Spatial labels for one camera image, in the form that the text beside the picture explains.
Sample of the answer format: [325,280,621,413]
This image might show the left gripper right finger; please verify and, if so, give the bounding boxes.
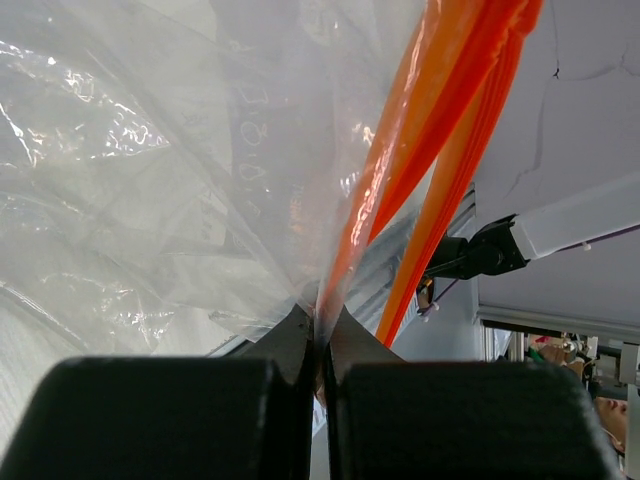
[323,312,622,479]

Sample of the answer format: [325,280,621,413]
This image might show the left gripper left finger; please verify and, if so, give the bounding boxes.
[1,308,313,479]

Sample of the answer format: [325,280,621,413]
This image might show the clear orange-zipper zip bag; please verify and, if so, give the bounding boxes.
[0,0,546,351]

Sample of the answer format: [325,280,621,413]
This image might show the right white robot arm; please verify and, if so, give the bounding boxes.
[423,172,639,280]

